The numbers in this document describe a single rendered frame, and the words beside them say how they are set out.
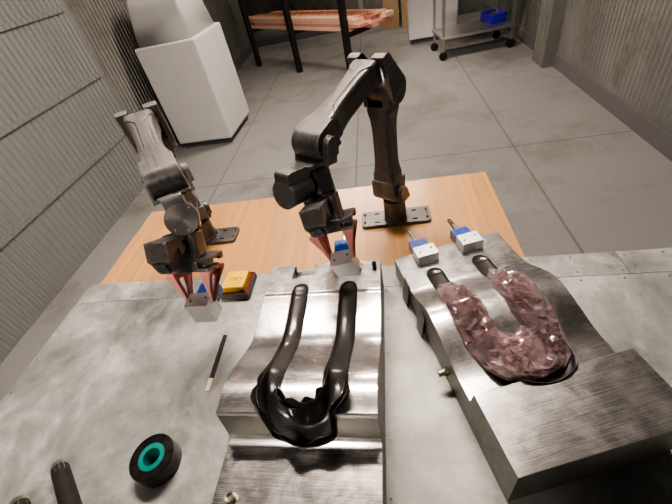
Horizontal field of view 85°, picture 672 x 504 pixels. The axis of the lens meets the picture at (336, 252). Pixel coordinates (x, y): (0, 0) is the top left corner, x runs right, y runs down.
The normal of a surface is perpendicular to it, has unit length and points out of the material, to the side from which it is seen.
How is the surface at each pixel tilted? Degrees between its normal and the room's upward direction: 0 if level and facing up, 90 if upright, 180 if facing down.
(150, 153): 13
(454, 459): 0
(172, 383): 0
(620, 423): 0
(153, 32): 80
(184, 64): 90
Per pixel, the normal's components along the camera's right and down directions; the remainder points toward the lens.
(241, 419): -0.11, 0.58
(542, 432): -0.18, -0.73
